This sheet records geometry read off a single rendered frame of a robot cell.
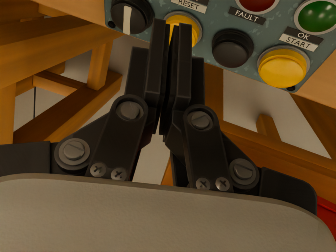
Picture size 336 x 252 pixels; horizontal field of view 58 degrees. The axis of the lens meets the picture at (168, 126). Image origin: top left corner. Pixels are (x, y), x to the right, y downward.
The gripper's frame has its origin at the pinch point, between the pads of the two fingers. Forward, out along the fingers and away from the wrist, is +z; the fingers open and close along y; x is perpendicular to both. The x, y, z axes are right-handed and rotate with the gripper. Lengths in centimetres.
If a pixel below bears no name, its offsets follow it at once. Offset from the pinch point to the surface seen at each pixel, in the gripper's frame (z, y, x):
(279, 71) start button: 5.2, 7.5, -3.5
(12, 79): 22.5, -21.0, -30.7
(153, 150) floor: 53, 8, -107
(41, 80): 56, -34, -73
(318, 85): 7.1, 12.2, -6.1
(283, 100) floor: 63, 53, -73
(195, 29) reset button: 7.1, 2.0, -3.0
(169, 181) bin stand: 7.3, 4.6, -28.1
